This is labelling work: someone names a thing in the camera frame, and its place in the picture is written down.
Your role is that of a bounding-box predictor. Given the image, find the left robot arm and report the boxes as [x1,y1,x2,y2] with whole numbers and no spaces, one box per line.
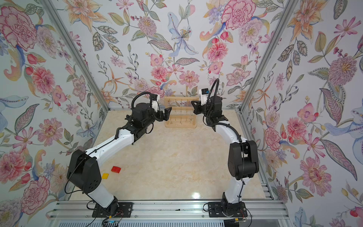
[66,92,172,217]

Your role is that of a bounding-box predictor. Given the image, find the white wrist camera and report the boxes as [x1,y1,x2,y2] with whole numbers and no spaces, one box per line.
[149,94,160,112]
[199,88,209,106]

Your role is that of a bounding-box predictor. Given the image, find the yellow toy brick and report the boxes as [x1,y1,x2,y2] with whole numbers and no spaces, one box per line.
[102,173,109,179]

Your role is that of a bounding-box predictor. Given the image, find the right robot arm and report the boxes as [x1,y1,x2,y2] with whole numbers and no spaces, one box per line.
[191,79,260,219]

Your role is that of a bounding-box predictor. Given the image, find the red toy brick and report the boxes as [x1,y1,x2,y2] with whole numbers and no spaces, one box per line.
[111,166,121,174]

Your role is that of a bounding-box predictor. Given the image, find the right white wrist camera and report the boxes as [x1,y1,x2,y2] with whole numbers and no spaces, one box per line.
[199,88,209,106]

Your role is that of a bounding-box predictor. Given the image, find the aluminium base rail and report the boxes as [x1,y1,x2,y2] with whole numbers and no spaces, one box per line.
[45,200,289,220]

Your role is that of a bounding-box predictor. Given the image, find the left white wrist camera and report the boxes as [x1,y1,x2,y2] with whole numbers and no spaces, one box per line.
[149,94,160,112]

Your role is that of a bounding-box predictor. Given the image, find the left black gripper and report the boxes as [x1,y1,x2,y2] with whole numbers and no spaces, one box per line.
[141,103,171,129]

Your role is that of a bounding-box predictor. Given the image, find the wooden jewelry display stand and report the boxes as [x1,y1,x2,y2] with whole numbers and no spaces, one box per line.
[164,96,199,128]

